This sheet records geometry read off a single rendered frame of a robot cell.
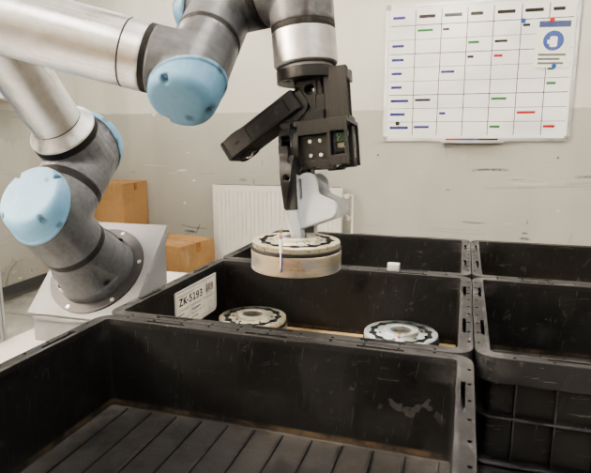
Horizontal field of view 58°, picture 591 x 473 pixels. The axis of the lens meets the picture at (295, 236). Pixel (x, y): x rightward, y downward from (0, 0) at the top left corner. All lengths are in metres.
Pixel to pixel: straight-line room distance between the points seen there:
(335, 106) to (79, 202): 0.51
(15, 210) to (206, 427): 0.52
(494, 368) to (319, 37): 0.39
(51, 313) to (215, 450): 0.62
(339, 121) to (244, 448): 0.35
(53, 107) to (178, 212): 3.52
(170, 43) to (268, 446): 0.42
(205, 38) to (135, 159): 3.99
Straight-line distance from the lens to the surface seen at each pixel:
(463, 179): 3.88
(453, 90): 3.87
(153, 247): 1.08
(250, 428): 0.59
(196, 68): 0.58
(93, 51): 0.62
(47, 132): 0.98
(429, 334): 0.77
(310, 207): 0.61
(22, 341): 1.30
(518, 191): 3.91
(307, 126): 0.61
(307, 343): 0.53
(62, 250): 0.97
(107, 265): 1.03
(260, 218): 4.02
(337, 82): 0.63
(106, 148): 1.03
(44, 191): 0.95
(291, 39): 0.63
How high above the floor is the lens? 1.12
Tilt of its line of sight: 10 degrees down
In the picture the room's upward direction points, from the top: straight up
